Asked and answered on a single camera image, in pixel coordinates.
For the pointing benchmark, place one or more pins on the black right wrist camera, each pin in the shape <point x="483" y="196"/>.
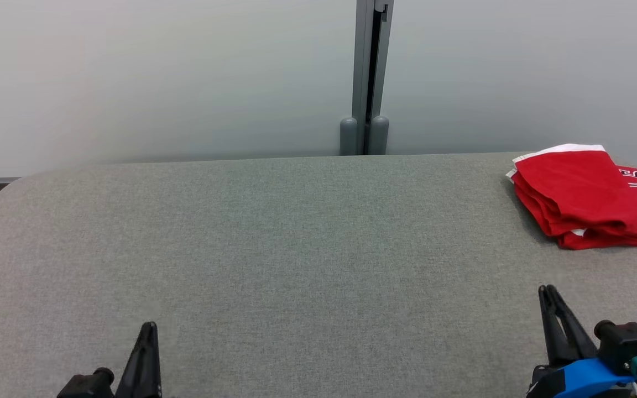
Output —
<point x="628" y="342"/>

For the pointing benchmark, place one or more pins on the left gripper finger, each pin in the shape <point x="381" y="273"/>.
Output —
<point x="156" y="376"/>
<point x="139" y="370"/>

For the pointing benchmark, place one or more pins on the grey partition post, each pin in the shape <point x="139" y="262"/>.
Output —
<point x="361" y="55"/>

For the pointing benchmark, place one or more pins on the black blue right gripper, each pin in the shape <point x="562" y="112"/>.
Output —
<point x="584" y="381"/>

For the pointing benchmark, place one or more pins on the red shorts white trim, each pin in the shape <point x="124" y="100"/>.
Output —
<point x="573" y="188"/>

